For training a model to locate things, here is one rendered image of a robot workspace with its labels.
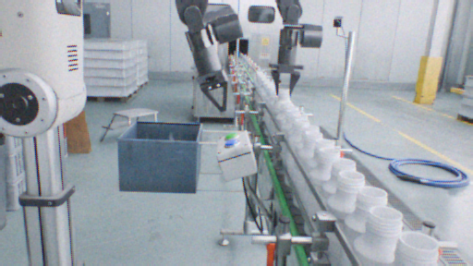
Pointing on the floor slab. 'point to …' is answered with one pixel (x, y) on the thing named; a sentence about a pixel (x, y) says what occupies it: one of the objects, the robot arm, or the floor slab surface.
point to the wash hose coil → (419, 176)
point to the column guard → (427, 79)
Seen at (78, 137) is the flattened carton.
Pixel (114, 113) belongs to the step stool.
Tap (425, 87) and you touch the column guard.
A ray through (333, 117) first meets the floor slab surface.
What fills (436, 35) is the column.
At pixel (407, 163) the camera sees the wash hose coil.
